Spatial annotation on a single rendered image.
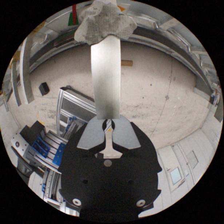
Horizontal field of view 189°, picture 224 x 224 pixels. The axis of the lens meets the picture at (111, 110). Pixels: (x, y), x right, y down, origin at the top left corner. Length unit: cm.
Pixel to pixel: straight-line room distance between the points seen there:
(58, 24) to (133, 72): 92
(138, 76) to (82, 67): 77
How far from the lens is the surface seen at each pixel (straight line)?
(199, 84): 251
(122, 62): 88
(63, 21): 32
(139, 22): 36
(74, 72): 106
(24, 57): 29
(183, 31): 73
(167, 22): 35
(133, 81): 99
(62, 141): 57
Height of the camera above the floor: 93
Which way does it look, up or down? 60 degrees down
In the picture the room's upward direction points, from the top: 178 degrees clockwise
